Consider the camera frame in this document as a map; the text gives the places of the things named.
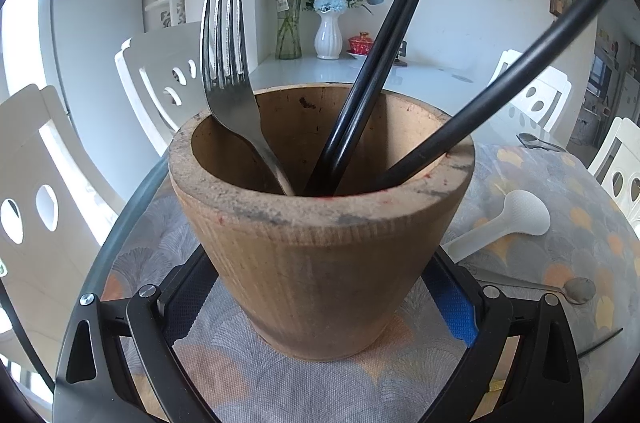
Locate black chopstick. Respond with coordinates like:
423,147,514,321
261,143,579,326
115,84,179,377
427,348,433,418
324,0,446,198
577,328,623,359
301,0,440,198
372,0,607,191

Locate wooden utensil holder cup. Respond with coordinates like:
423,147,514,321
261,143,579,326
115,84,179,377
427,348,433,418
168,83,475,361

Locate silver metal fork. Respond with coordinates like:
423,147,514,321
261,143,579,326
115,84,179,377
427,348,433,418
200,0,294,197

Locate ginkgo pattern tablecloth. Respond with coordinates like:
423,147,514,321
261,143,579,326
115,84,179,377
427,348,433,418
106,141,640,423

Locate white rice paddle lower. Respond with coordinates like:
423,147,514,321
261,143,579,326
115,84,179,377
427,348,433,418
442,190,551,263

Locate white chair near left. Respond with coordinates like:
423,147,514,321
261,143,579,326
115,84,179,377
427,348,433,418
1,84,125,370

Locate white chair near right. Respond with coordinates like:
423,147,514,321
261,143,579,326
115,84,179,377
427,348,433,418
588,117,640,235

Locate small silver spoon far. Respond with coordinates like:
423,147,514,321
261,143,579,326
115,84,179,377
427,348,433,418
516,133,565,152

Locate white chair with holes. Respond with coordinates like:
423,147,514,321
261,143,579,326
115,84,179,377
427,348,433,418
501,66,573,146

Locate white chair far left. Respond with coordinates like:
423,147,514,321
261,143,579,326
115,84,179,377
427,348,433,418
114,22,207,154

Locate red lidded bowl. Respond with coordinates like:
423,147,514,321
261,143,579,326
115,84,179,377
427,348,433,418
347,32,373,59

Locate white vase blue flowers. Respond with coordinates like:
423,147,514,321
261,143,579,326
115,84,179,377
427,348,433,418
304,0,385,62

